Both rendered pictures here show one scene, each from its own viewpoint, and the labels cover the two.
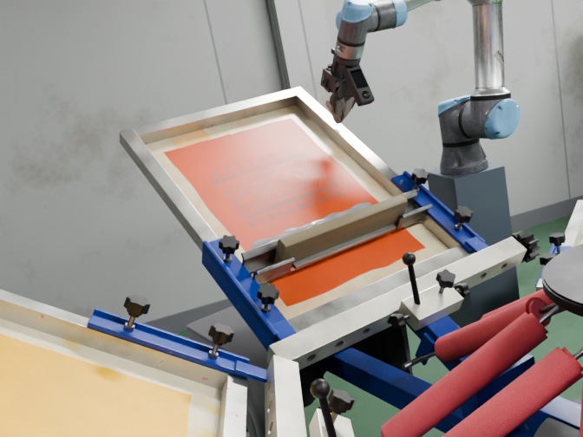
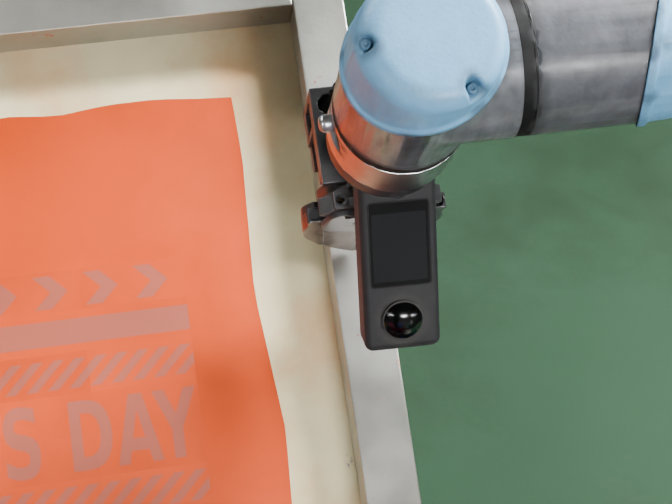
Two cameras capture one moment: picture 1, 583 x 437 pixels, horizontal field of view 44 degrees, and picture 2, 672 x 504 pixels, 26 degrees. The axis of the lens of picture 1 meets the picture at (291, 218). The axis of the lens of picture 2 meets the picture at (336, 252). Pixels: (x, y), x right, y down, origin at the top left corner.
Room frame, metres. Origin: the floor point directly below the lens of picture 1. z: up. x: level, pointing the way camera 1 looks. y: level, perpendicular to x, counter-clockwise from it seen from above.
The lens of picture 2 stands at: (1.34, -0.42, 2.18)
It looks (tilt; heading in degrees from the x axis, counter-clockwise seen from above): 46 degrees down; 20
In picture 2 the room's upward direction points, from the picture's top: straight up
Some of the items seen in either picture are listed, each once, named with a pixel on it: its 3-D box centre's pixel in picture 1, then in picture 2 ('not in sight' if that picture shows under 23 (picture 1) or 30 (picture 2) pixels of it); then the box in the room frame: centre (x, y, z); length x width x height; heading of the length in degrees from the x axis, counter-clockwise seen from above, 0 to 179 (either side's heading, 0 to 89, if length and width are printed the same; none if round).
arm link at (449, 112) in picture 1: (459, 117); not in sight; (2.22, -0.58, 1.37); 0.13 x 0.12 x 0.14; 29
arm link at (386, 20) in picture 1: (380, 16); (598, 32); (1.96, -0.34, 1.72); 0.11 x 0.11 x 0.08; 29
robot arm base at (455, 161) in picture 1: (462, 153); not in sight; (2.23, -0.57, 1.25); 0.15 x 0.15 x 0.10
